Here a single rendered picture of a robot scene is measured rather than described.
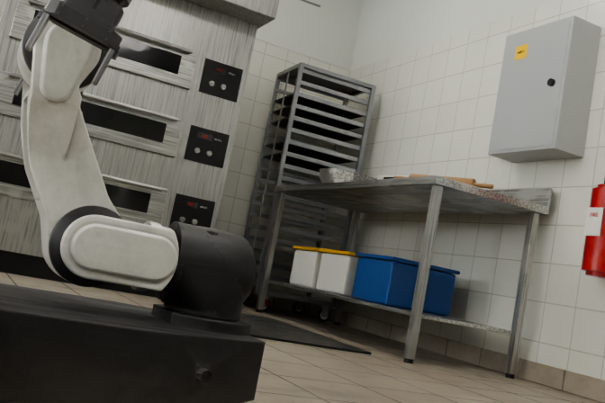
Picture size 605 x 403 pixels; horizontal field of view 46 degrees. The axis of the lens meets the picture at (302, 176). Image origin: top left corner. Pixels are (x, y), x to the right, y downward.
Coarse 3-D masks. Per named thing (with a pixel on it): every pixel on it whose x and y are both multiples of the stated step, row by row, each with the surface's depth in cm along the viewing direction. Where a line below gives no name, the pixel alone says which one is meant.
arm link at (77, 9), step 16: (64, 0) 110; (80, 0) 111; (96, 0) 111; (112, 0) 112; (128, 0) 114; (64, 16) 109; (80, 16) 110; (96, 16) 111; (112, 16) 112; (80, 32) 114; (96, 32) 111; (112, 32) 112; (112, 48) 113
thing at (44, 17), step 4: (40, 12) 110; (44, 12) 110; (40, 16) 110; (44, 16) 109; (48, 16) 110; (40, 20) 109; (44, 20) 109; (48, 20) 112; (40, 24) 109; (44, 24) 110; (36, 28) 109; (40, 28) 109; (32, 32) 109; (36, 32) 109; (40, 32) 110; (32, 36) 109; (36, 36) 109; (28, 40) 109; (32, 40) 109; (36, 40) 111; (28, 44) 109; (32, 44) 109; (28, 48) 109
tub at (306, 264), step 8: (296, 248) 487; (304, 248) 474; (312, 248) 463; (320, 248) 459; (296, 256) 485; (304, 256) 474; (312, 256) 463; (320, 256) 459; (296, 264) 482; (304, 264) 471; (312, 264) 460; (320, 264) 459; (296, 272) 480; (304, 272) 468; (312, 272) 458; (296, 280) 477; (304, 280) 465; (312, 280) 457; (312, 288) 457
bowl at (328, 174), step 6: (324, 168) 480; (330, 168) 475; (324, 174) 480; (330, 174) 476; (336, 174) 473; (342, 174) 472; (348, 174) 472; (354, 174) 472; (360, 174) 473; (324, 180) 482; (330, 180) 477; (336, 180) 474; (342, 180) 473; (348, 180) 472; (354, 180) 472; (360, 180) 474
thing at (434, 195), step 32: (288, 192) 494; (320, 192) 459; (352, 192) 428; (384, 192) 401; (416, 192) 378; (448, 192) 357; (480, 192) 350; (512, 192) 394; (544, 192) 373; (352, 224) 531; (416, 288) 338; (416, 320) 335; (448, 320) 346; (512, 320) 364; (512, 352) 359
